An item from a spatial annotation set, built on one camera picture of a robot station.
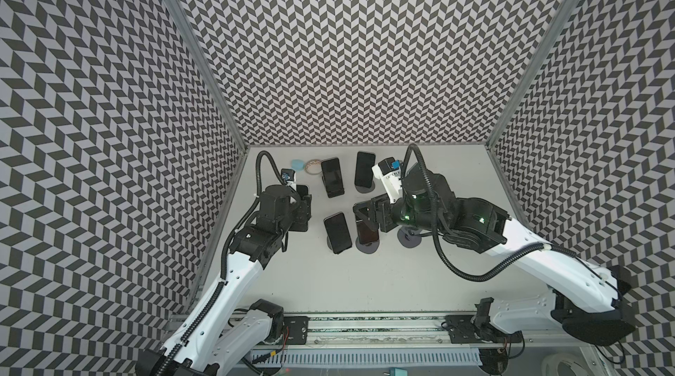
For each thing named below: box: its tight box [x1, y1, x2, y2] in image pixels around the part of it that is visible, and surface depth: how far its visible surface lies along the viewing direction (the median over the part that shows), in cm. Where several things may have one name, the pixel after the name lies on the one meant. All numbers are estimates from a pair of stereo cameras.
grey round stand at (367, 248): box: [355, 236, 380, 254], surface depth 88 cm
